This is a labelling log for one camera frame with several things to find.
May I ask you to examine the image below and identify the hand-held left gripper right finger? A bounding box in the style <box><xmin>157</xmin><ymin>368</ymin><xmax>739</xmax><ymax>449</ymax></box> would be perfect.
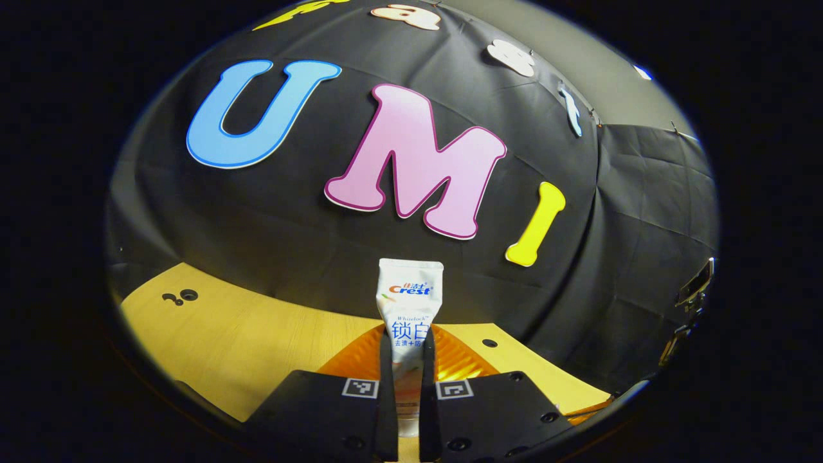
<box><xmin>419</xmin><ymin>323</ymin><xmax>574</xmax><ymax>463</ymax></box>

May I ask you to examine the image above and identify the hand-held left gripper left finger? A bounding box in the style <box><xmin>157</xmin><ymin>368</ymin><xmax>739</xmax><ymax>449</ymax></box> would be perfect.
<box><xmin>241</xmin><ymin>323</ymin><xmax>401</xmax><ymax>463</ymax></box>

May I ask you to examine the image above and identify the white toothpaste tube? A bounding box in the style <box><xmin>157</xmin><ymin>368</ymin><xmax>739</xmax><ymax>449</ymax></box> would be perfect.
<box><xmin>376</xmin><ymin>258</ymin><xmax>445</xmax><ymax>439</ymax></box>

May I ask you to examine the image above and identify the wooden desktop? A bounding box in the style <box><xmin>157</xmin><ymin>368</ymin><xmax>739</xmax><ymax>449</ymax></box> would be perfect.
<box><xmin>121</xmin><ymin>262</ymin><xmax>613</xmax><ymax>463</ymax></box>

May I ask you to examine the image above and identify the black backdrop cloth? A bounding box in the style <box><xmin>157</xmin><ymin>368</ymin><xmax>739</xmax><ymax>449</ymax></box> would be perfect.
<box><xmin>106</xmin><ymin>0</ymin><xmax>719</xmax><ymax>394</ymax></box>

